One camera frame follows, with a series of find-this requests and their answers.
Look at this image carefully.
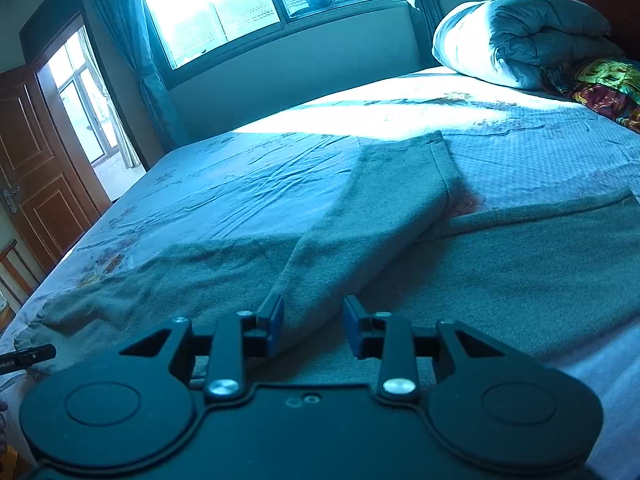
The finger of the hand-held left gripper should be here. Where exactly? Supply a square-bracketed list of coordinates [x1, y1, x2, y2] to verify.
[0, 343, 57, 374]

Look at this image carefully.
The sliding glass window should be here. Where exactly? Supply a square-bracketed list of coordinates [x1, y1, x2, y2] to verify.
[132, 0, 411, 71]

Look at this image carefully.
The teal curtain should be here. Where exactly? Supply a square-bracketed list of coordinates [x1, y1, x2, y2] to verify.
[75, 0, 188, 153]
[395, 0, 446, 68]

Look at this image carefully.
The brown wooden door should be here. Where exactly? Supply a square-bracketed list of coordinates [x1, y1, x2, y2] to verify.
[0, 65, 113, 273]

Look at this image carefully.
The bed with floral sheet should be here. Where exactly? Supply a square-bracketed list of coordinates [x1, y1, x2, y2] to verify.
[0, 65, 640, 480]

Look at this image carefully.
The grey-brown fleece blanket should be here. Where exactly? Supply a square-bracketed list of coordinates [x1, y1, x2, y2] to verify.
[37, 130, 640, 386]

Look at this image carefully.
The wooden chair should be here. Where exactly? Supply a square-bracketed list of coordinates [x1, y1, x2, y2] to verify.
[0, 239, 36, 331]

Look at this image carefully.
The folded grey quilt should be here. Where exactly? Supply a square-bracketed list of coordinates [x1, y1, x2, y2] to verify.
[431, 0, 626, 92]

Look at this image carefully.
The colourful patterned pillow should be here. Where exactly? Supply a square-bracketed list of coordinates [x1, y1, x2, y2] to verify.
[540, 57, 640, 133]

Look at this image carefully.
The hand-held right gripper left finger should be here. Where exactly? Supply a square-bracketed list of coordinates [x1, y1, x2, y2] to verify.
[119, 294, 286, 404]

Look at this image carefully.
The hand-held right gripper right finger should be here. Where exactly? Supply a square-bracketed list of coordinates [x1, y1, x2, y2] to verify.
[341, 295, 506, 404]

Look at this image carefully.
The balcony window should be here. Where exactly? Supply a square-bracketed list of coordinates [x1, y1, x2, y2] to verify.
[47, 27, 121, 163]

